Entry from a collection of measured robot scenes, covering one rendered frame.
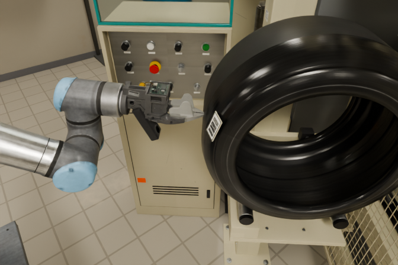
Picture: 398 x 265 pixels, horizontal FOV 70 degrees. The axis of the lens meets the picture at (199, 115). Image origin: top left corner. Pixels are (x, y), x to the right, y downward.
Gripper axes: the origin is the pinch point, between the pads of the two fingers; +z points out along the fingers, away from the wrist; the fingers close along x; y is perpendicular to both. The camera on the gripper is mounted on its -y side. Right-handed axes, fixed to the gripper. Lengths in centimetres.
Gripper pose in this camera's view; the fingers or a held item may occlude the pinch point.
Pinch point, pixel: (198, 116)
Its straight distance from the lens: 76.2
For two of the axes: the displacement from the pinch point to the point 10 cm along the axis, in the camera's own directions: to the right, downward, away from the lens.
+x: 0.5, -5.9, 8.0
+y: 1.1, -8.0, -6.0
